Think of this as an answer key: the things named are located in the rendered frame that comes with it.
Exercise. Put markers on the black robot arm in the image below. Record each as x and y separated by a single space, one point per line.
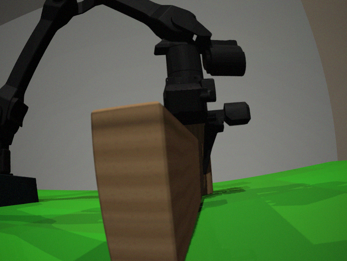
174 25

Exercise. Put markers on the brown wooden board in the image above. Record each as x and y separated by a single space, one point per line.
150 181

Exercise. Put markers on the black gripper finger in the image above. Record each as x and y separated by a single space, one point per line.
210 133

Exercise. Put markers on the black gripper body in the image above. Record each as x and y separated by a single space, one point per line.
235 113

